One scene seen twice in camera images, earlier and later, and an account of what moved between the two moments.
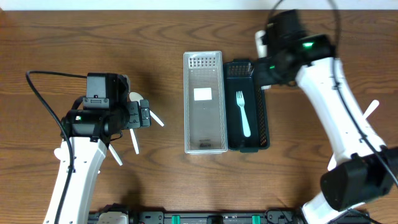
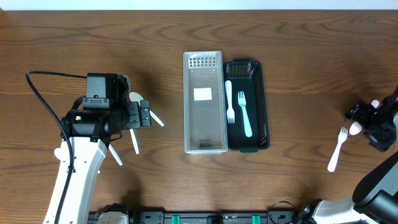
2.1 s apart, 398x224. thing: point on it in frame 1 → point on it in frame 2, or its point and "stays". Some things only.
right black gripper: [261, 73] → [359, 112]
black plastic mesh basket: [239, 75] stays
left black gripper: [144, 113] stays
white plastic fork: [240, 102] stays
